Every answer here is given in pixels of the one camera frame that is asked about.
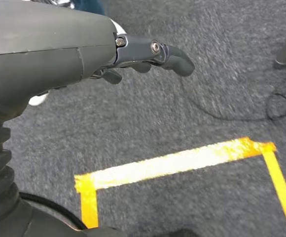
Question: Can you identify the yellow floor tape frame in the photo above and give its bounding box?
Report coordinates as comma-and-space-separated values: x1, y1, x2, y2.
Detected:
74, 136, 286, 237

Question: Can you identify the black floor cable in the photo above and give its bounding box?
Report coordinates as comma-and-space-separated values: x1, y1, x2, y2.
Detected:
180, 75, 286, 122

